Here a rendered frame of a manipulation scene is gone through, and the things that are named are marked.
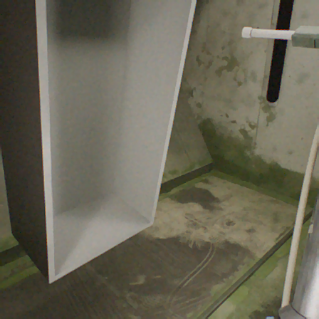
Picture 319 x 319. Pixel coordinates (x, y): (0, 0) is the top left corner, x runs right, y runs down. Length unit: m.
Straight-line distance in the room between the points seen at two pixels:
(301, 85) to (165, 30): 1.63
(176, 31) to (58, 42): 0.46
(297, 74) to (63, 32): 1.95
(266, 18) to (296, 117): 0.86
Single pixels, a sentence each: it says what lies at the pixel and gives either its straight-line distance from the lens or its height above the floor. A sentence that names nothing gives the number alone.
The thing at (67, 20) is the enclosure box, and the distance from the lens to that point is 1.28.
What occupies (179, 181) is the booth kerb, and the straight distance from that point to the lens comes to 2.91.
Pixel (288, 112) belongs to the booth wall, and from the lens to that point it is 2.77.
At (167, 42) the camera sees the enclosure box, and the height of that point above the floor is 1.37.
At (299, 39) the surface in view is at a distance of 1.01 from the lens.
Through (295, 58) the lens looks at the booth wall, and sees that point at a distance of 2.72.
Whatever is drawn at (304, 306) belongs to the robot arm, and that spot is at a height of 0.96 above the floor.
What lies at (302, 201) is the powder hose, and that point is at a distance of 0.80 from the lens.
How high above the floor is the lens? 1.36
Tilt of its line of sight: 22 degrees down
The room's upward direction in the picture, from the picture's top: straight up
